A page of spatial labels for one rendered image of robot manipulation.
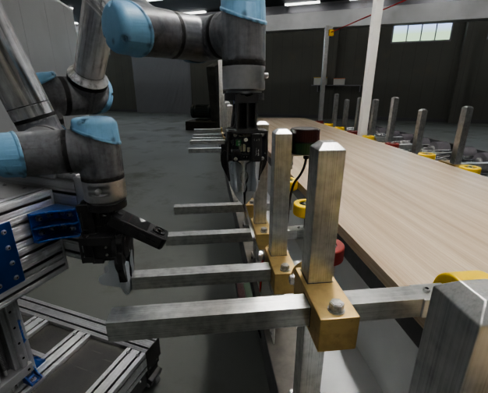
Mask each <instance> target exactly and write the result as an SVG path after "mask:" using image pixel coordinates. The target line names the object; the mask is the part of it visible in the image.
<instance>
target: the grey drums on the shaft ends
mask: <svg viewBox="0 0 488 393"><path fill-rule="evenodd" d="M375 132H377V133H385V134H386V133H387V128H377V126H376V128H375ZM394 136H402V137H403V140H411V141H410V143H412V142H413V138H414V136H413V134H411V133H402V134H400V132H399V131H398V130H395V131H394ZM422 144H429V146H428V147H433V149H434V150H450V149H451V145H450V144H449V143H448V142H447V141H437V142H430V139H429V138H428V137H423V141H422ZM463 156H473V158H472V159H479V160H480V161H481V162H488V152H486V153H477V149H475V148H474V147H465V149H464V153H463Z"/></svg>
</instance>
